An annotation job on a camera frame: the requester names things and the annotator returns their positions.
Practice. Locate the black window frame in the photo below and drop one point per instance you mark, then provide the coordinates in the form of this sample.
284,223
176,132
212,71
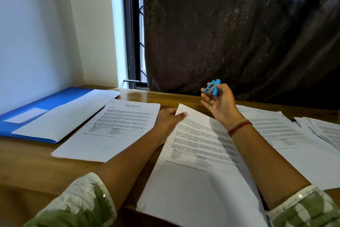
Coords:
130,27

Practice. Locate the person's right thumb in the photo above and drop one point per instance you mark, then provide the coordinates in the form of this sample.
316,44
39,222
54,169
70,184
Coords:
225,88

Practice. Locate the dark plastic sheet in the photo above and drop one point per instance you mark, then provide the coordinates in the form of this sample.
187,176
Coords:
239,35

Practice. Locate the white folder label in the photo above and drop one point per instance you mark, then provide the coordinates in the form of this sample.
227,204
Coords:
25,116

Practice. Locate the person's right hand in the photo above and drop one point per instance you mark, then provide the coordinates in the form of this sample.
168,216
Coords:
224,107

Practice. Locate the person's left hand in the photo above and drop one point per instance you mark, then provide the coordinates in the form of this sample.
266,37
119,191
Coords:
164,123

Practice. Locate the blue stapler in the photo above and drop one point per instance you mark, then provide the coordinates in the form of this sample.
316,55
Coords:
212,88

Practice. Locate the green floral right sleeve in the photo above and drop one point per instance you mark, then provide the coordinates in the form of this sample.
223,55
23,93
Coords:
305,208

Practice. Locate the printed paper document with table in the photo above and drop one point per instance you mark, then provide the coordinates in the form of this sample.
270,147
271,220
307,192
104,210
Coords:
201,181

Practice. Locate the pile of printed papers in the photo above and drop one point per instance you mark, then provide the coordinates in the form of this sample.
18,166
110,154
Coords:
326,131

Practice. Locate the person's left forearm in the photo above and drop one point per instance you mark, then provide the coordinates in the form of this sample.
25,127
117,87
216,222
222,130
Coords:
132,163

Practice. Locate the blue plastic folder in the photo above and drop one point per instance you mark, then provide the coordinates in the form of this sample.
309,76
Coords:
53,100

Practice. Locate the black window grille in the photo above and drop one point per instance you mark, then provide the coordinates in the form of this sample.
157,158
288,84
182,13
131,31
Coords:
141,48

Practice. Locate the person's right forearm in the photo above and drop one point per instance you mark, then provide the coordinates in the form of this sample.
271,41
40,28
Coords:
265,163

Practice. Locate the blank white paper sheet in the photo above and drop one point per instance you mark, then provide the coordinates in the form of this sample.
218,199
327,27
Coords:
66,117

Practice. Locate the green floral left sleeve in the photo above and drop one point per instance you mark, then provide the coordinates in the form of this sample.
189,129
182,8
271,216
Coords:
77,203

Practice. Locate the printed paper document with title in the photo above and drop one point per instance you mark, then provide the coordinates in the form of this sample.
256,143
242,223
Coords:
111,133

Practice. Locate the person's left thumb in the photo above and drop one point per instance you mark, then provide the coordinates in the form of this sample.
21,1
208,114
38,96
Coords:
181,116

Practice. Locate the green floral sleeve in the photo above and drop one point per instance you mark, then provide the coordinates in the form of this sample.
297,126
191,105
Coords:
305,208
77,203

